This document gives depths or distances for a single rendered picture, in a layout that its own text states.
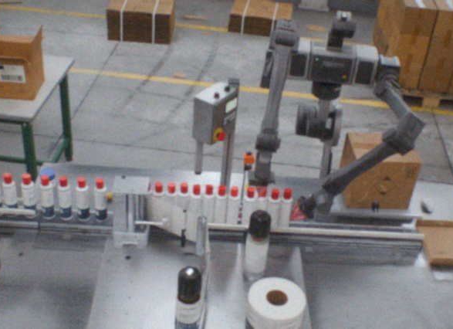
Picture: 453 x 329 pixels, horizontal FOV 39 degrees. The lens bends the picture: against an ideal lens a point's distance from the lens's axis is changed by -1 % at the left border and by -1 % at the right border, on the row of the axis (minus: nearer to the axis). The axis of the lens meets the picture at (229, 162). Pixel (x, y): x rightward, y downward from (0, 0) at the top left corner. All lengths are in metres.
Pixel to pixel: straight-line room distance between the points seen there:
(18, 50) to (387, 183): 2.32
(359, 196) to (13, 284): 1.54
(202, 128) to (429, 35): 3.51
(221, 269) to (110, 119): 2.84
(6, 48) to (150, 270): 2.00
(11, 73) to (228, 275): 1.91
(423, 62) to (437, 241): 3.01
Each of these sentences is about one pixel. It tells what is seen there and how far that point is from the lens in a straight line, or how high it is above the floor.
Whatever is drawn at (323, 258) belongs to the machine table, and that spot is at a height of 0.83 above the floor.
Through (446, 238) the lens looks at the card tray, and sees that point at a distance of 3.04.
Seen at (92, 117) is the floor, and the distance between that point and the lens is 5.23.
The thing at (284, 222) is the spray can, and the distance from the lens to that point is 2.72.
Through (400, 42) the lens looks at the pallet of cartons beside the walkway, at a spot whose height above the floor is 0.57.
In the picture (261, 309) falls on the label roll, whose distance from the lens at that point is 2.22.
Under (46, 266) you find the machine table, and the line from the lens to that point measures 2.66.
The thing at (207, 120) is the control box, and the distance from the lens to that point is 2.46.
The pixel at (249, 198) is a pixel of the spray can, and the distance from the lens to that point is 2.64.
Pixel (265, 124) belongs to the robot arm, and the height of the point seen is 1.50.
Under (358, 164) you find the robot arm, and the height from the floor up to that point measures 1.28.
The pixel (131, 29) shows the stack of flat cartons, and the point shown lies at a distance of 6.50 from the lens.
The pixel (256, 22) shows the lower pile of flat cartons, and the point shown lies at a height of 0.15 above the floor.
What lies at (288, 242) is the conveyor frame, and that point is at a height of 0.85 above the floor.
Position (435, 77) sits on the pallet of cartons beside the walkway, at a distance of 5.88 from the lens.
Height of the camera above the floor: 2.64
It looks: 34 degrees down
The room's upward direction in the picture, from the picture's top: 5 degrees clockwise
